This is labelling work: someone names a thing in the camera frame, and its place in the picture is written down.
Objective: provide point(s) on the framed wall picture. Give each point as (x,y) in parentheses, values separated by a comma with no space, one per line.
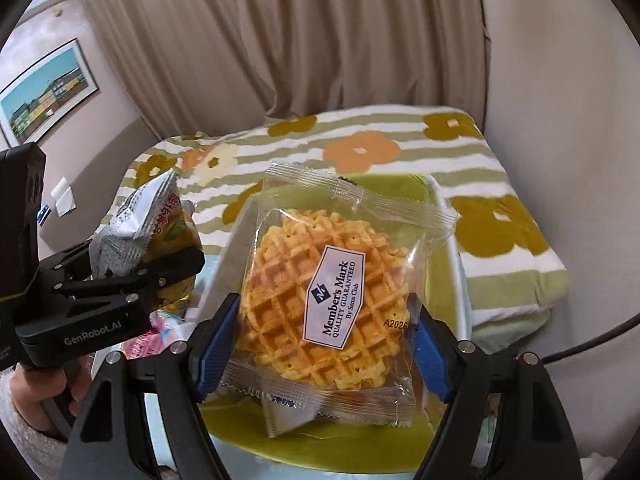
(45,95)

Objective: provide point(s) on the silver yellow chip bag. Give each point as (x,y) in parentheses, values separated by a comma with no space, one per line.
(140,210)

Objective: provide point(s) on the green cardboard box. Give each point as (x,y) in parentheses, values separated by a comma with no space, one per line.
(437,275)

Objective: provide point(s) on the person's left hand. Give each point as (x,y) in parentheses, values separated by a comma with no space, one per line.
(42,385)

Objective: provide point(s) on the clear waffle packet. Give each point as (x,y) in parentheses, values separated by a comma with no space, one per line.
(300,270)

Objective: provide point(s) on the person's left forearm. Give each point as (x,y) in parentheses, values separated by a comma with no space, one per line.
(30,440)

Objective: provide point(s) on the pink snack packet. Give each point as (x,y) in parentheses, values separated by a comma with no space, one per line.
(155,332)

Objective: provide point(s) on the beige curtain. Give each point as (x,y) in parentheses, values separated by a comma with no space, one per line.
(250,35)

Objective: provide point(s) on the white wall switch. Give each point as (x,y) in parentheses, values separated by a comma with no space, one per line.
(64,195)

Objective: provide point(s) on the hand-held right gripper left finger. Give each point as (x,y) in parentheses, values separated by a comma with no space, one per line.
(215,345)

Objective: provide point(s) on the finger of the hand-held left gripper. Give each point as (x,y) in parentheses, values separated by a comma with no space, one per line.
(67,257)
(165,267)

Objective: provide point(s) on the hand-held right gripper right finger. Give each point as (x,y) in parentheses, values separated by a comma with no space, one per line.
(430,355)

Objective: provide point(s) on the striped flower blanket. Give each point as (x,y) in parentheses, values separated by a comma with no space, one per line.
(500,270)

